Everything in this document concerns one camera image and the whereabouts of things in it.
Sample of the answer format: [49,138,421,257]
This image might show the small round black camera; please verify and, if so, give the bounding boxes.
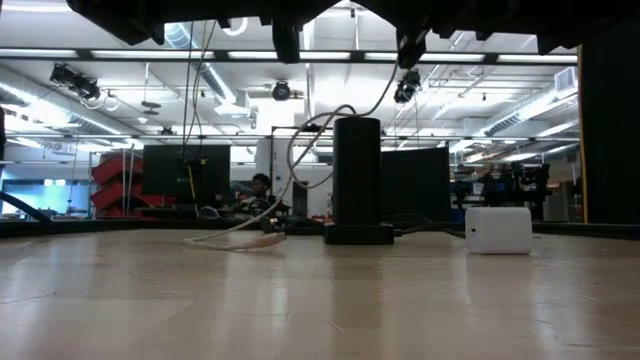
[271,79,293,103]

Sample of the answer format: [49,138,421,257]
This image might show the black aluminium table frame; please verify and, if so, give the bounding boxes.
[0,217,640,241]

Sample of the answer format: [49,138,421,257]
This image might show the black curtain with yellow edge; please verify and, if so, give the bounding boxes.
[577,29,640,226]

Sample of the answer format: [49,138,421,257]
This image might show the thin black stand frame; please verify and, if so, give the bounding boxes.
[269,123,335,201]

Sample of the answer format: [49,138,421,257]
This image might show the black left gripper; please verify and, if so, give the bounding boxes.
[164,0,351,65]

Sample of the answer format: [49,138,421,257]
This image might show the thick black curved cable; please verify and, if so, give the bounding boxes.
[0,191,55,225]

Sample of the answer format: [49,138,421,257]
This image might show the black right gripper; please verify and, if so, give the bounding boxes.
[349,0,541,70]

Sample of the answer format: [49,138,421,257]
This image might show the black power strip tower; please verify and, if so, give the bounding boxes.
[323,117,396,246]

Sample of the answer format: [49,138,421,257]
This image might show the black beam with light strips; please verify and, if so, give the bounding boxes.
[0,47,581,65]

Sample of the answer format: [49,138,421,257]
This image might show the white USB charger brick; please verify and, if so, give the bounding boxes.
[464,207,534,256]

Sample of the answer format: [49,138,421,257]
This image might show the black partition panel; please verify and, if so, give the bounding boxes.
[379,146,452,225]

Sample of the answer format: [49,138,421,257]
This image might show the black monitor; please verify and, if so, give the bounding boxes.
[141,144,232,207]

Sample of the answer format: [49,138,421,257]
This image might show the thin black and yellow cables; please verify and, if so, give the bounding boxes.
[179,19,218,220]

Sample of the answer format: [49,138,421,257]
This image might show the black robot workstation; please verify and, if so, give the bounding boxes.
[449,160,554,225]

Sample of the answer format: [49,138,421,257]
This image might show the person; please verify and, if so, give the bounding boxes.
[232,172,292,220]

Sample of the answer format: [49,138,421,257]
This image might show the black mounted lamp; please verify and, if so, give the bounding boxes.
[48,62,103,102]
[393,68,423,106]

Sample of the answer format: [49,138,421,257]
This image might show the white air vent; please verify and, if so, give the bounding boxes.
[553,65,580,101]

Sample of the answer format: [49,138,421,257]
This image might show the red storage bin rack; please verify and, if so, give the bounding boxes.
[89,151,169,220]

